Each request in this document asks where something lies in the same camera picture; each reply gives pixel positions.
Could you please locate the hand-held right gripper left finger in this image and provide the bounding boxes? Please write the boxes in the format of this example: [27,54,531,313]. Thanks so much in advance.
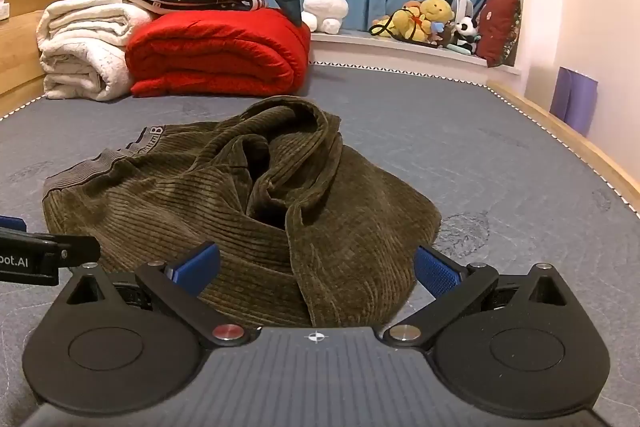
[65,243,251,350]

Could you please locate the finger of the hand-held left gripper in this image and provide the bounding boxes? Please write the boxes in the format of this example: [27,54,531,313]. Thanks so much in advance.
[0,216,102,269]

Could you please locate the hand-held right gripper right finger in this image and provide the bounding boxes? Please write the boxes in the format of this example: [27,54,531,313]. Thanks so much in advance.
[382,246,573,350]

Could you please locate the olive corduroy pants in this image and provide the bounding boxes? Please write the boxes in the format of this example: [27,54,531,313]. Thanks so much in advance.
[42,95,443,328]

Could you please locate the white folded blanket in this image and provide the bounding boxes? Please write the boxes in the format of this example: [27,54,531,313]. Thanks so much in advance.
[37,0,136,102]

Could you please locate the wooden headboard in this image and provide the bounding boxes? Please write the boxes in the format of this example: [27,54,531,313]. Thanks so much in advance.
[0,0,81,110]

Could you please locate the red folded quilt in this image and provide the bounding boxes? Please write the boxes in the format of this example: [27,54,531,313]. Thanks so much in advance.
[125,8,312,98]

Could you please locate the purple yoga mat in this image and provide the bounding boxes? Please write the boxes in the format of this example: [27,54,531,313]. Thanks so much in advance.
[550,67,599,136]

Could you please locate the panda plush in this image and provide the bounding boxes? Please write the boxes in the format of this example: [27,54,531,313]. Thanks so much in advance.
[452,17,482,52]

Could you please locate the red cushion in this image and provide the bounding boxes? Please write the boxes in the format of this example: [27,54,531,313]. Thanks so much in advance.
[475,0,522,68]

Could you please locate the yellow bear plush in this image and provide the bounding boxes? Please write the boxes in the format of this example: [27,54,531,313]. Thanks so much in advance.
[370,0,453,44]

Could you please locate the grey blue bag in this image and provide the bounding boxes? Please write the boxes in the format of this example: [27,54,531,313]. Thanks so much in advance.
[450,0,475,24]

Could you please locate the white plush toy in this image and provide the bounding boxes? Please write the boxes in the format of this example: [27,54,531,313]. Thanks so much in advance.
[301,0,349,34]

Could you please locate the wooden bed frame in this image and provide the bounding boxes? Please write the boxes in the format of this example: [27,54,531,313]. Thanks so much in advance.
[487,79,640,212]

